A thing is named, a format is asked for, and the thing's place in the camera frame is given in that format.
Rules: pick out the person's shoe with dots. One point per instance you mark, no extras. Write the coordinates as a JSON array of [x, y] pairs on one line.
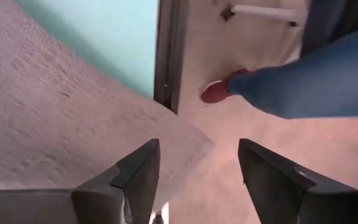
[[216, 91]]

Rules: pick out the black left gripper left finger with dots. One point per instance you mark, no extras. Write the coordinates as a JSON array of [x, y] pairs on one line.
[[135, 186]]

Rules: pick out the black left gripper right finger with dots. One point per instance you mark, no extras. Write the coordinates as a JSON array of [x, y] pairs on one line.
[[269, 186]]

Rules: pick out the white metal bar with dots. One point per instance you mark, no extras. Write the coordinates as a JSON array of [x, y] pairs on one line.
[[259, 12]]

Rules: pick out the person's leg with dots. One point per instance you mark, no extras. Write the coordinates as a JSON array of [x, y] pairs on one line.
[[306, 84], [322, 18]]

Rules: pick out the grey woven towel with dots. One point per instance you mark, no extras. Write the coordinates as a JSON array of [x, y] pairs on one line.
[[57, 109]]

